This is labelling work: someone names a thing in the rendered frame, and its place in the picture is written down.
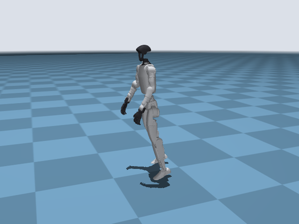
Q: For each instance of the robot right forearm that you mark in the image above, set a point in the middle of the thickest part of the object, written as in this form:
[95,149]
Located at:
[131,93]

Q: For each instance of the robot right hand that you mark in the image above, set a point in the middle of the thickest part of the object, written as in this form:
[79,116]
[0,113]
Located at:
[124,106]

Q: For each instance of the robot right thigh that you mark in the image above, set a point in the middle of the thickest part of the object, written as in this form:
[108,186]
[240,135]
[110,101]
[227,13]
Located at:
[144,116]

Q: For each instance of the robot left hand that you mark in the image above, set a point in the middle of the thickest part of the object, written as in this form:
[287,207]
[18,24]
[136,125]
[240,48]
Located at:
[138,115]

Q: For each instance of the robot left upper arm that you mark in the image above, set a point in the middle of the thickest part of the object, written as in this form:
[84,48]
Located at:
[151,71]

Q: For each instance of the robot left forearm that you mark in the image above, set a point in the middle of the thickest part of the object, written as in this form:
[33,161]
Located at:
[148,97]

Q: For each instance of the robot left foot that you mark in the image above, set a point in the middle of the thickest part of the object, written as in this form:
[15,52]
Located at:
[162,174]

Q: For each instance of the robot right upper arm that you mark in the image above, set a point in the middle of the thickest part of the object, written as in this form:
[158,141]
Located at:
[136,82]

